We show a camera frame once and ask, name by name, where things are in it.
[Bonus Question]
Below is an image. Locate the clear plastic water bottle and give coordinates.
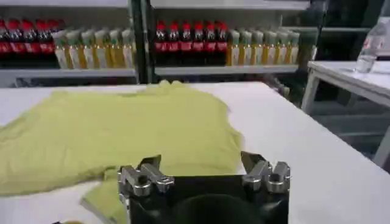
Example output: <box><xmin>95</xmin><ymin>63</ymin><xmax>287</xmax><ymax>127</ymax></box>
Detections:
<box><xmin>355</xmin><ymin>23</ymin><xmax>387</xmax><ymax>74</ymax></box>

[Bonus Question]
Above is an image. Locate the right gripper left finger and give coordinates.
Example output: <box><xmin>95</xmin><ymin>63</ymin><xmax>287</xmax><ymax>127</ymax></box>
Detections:
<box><xmin>117</xmin><ymin>154</ymin><xmax>176</xmax><ymax>198</ymax></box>

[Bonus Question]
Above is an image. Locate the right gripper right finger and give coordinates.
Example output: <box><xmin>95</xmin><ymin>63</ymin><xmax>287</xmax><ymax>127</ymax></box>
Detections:
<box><xmin>240</xmin><ymin>151</ymin><xmax>292</xmax><ymax>194</ymax></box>

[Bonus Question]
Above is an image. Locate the small white side table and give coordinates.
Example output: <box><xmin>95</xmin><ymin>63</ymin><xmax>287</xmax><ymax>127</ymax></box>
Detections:
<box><xmin>301</xmin><ymin>60</ymin><xmax>390</xmax><ymax>171</ymax></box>

